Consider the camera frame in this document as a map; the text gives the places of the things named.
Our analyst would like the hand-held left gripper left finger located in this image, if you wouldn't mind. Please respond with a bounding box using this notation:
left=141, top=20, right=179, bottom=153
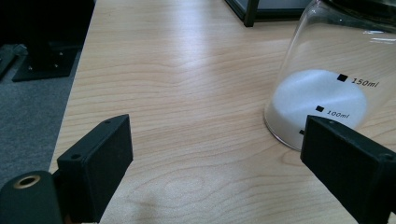
left=56, top=114, right=134, bottom=224

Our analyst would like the black stand base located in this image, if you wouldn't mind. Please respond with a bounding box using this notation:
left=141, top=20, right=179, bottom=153
left=11, top=40, right=82, bottom=84

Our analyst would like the glass jar with white powder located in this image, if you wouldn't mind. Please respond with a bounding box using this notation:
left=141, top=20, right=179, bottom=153
left=263, top=0, right=396, bottom=153

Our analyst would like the black metal shelf rack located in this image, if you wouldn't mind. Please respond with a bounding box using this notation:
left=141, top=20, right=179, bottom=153
left=224, top=0, right=312, bottom=28

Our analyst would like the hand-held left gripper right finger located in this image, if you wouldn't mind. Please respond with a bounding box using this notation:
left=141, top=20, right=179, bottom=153
left=300, top=114, right=396, bottom=224

